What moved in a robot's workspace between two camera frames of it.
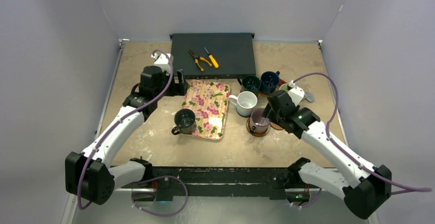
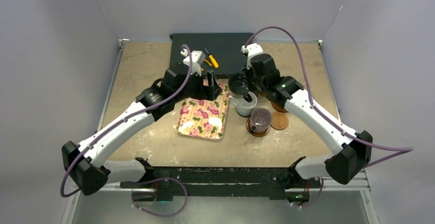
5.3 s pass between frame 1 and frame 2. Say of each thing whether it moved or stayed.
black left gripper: moved
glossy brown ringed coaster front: stayed
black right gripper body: moved
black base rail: stayed
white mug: stayed
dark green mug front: moved
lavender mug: stayed
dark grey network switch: stayed
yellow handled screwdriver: stayed
